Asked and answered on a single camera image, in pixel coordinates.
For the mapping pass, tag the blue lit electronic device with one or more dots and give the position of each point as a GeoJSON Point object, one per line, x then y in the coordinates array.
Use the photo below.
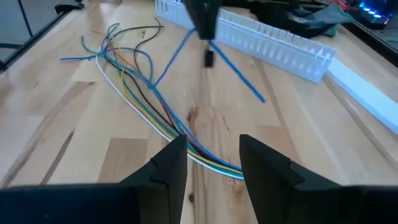
{"type": "Point", "coordinates": [373, 14]}

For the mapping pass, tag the grey black work glove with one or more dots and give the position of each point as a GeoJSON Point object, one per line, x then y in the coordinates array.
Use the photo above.
{"type": "Point", "coordinates": [326, 18]}

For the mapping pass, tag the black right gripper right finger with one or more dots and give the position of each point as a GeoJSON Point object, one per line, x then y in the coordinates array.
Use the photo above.
{"type": "Point", "coordinates": [311, 202]}

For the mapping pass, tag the white duct cover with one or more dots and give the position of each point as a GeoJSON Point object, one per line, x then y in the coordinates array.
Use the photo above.
{"type": "Point", "coordinates": [363, 90]}

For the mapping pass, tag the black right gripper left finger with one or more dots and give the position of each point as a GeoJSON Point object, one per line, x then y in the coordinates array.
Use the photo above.
{"type": "Point", "coordinates": [93, 205]}

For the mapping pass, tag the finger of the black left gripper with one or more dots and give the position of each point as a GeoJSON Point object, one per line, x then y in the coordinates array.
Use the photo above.
{"type": "Point", "coordinates": [196, 15]}
{"type": "Point", "coordinates": [213, 15]}

